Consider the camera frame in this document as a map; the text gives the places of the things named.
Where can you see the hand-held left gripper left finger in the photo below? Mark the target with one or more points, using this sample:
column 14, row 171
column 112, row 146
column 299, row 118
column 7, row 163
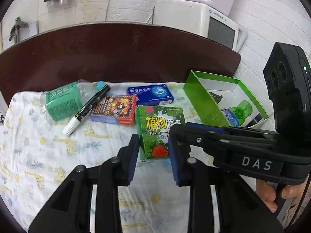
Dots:
column 133, row 160

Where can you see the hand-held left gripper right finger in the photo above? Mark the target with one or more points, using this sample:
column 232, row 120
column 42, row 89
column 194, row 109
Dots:
column 175, row 165

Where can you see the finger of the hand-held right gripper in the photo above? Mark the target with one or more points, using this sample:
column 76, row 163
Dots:
column 192, row 136
column 211, row 128

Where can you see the blue gum packet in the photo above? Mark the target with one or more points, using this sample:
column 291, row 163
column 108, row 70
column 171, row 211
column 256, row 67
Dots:
column 230, row 116

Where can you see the green cardboard box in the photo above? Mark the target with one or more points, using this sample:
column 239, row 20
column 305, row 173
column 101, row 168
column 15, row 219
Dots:
column 206, row 102

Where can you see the grey hair clip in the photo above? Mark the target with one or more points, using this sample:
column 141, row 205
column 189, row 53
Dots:
column 216, row 97

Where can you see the green plant print box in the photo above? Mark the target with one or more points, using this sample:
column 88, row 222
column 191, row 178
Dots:
column 150, row 131

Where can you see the small green jar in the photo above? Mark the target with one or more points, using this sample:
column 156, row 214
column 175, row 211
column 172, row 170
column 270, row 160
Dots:
column 243, row 109

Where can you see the blue medicine box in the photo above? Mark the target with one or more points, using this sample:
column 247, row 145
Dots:
column 150, row 94

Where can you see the green label water bottle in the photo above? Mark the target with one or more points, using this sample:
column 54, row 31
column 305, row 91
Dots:
column 63, row 102

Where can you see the person's right hand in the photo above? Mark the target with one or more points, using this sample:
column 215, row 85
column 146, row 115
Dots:
column 266, row 191

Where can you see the red blue card box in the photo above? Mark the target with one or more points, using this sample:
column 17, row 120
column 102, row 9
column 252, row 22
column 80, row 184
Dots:
column 114, row 109

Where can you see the black chalk marker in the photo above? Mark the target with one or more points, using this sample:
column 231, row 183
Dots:
column 87, row 106

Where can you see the giraffe printed cloth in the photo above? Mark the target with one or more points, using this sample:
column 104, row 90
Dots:
column 48, row 165

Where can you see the brown wooden board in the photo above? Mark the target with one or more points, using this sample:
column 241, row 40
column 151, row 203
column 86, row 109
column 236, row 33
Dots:
column 109, row 53

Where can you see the white water purifier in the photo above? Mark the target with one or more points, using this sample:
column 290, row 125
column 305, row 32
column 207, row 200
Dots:
column 182, row 17

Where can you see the metal faucet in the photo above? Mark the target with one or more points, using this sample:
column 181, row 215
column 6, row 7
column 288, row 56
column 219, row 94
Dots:
column 17, row 26

